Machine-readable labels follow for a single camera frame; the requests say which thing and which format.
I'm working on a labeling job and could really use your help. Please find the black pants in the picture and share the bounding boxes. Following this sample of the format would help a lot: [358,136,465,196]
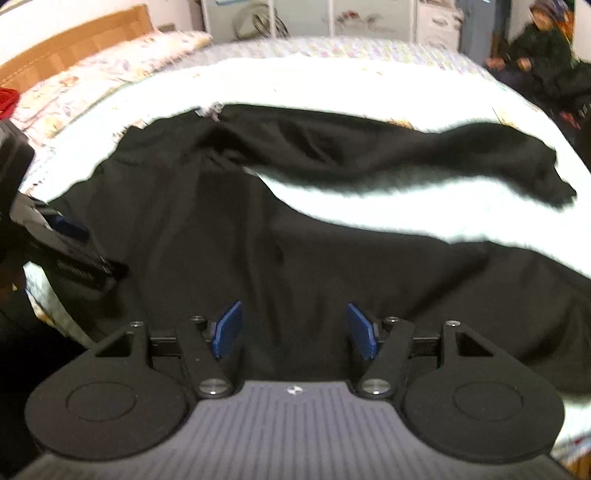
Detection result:
[46,104,591,407]

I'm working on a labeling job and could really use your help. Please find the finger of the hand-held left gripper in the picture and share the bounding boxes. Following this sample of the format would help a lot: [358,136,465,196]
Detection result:
[99,258,131,283]
[34,208,90,245]

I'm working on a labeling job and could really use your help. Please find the red cloth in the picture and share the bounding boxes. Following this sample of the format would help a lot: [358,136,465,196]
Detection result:
[0,88,20,118]

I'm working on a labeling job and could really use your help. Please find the bee print quilt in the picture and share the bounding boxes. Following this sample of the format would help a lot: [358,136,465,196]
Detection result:
[18,60,591,462]

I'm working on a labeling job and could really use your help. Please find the pink floral pillow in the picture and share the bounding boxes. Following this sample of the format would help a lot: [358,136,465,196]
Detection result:
[9,30,213,148]

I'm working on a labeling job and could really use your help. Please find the white wardrobe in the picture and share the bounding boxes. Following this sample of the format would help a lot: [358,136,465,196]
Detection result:
[201,0,419,42]

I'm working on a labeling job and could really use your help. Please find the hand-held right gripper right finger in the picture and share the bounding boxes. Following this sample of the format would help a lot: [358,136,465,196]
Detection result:
[346,302,497,400]

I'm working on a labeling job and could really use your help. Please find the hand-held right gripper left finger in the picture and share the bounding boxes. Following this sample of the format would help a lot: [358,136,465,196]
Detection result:
[95,301,244,400]

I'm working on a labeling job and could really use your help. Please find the purple floral bed sheet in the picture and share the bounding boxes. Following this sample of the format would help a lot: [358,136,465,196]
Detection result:
[185,34,490,79]

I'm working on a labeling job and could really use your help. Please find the white drawer cabinet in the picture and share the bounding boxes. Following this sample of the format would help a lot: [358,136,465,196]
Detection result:
[416,0,465,51]

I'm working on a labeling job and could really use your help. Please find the wooden headboard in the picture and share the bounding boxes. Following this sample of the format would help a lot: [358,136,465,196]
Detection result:
[0,4,153,88]

